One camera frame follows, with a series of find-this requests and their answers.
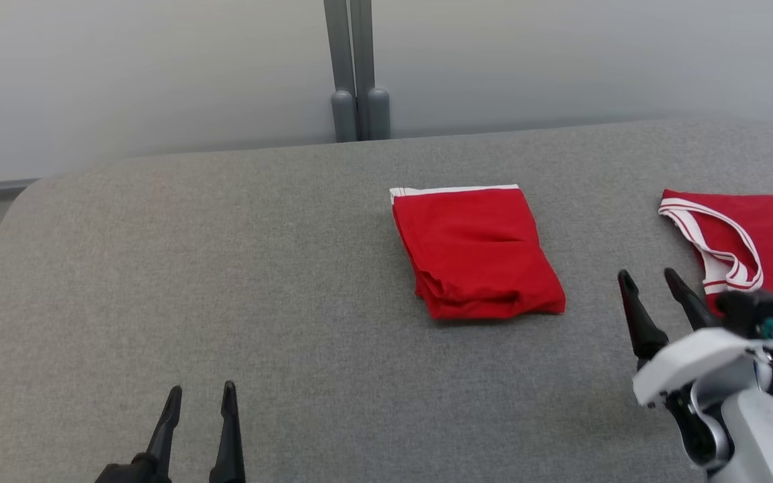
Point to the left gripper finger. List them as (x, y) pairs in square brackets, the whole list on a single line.
[(229, 443), (166, 429)]

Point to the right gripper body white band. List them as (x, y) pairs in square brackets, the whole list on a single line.
[(695, 362)]

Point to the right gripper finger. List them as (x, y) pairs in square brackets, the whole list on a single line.
[(695, 308), (645, 329)]

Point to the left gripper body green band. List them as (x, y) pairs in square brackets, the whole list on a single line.
[(135, 475)]

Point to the red jersey shirt white sleeves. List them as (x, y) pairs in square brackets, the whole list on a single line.
[(474, 248)]

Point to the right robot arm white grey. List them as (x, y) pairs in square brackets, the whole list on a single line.
[(762, 436)]

